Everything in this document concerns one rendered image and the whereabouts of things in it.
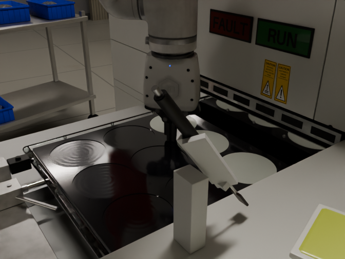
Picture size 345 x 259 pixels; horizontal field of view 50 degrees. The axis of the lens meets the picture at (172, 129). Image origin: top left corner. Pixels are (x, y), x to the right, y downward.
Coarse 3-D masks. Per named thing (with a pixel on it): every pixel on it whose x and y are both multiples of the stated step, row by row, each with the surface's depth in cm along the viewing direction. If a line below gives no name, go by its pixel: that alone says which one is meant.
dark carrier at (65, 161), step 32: (128, 128) 77; (64, 160) 65; (96, 160) 65; (128, 160) 65; (160, 160) 65; (192, 160) 65; (64, 192) 58; (96, 192) 57; (128, 192) 57; (160, 192) 57; (224, 192) 57; (96, 224) 50; (128, 224) 50; (160, 224) 50
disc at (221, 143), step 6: (198, 132) 75; (204, 132) 75; (210, 132) 75; (210, 138) 73; (216, 138) 73; (222, 138) 73; (216, 144) 70; (222, 144) 70; (228, 144) 70; (222, 150) 68
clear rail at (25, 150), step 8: (24, 152) 68; (32, 152) 67; (32, 160) 65; (40, 168) 62; (48, 176) 60; (48, 184) 59; (56, 184) 58; (56, 192) 56; (64, 200) 54; (64, 208) 54; (72, 208) 53; (72, 216) 52; (80, 216) 51; (80, 224) 50; (80, 232) 50; (88, 240) 48; (96, 240) 47; (96, 248) 46; (104, 248) 46
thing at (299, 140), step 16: (208, 96) 82; (224, 112) 79; (240, 112) 75; (224, 128) 83; (256, 128) 72; (272, 128) 69; (288, 128) 67; (288, 144) 67; (304, 144) 64; (320, 144) 62
